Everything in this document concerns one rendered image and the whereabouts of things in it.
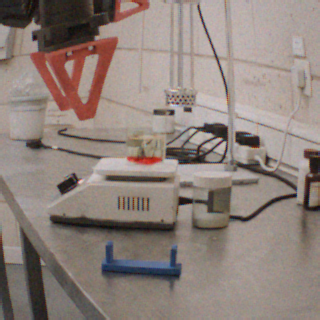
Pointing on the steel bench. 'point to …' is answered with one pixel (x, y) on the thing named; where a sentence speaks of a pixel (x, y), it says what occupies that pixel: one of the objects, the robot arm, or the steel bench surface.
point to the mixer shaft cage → (181, 96)
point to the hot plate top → (134, 168)
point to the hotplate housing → (122, 202)
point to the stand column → (230, 90)
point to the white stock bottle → (304, 173)
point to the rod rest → (141, 263)
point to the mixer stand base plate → (212, 170)
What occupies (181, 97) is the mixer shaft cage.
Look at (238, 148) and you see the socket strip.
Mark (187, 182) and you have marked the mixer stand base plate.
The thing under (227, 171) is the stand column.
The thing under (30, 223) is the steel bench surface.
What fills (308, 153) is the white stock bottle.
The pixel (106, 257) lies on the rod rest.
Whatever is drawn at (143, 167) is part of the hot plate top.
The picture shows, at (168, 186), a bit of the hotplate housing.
